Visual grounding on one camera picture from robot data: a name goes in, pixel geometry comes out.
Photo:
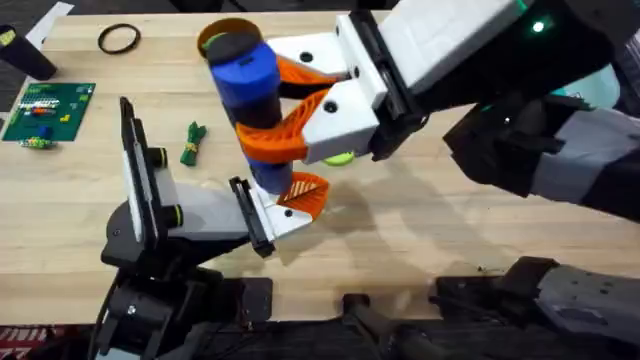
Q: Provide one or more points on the blue electric screwdriver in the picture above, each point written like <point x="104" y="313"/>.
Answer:
<point x="247" y="85"/>

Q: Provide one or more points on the small multicoloured toy block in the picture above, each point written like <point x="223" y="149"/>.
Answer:
<point x="36" y="143"/>

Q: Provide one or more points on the white paper sheet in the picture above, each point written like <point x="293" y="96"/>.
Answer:
<point x="50" y="22"/>

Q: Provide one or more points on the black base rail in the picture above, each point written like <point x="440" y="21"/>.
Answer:
<point x="300" y="342"/>

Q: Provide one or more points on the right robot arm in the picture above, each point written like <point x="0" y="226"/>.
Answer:
<point x="590" y="150"/>

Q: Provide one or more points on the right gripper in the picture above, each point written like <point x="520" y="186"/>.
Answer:
<point x="450" y="45"/>

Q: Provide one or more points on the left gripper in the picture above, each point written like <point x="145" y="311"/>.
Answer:
<point x="210" y="212"/>

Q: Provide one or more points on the green board with toy blocks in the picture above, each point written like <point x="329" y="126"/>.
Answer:
<point x="55" y="120"/>

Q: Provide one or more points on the black cylinder with yellow label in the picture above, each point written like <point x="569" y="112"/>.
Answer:
<point x="27" y="57"/>

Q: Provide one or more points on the orange bucket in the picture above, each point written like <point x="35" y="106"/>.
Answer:
<point x="220" y="26"/>

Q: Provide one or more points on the green toy vegetable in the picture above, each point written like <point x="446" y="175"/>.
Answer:
<point x="192" y="143"/>

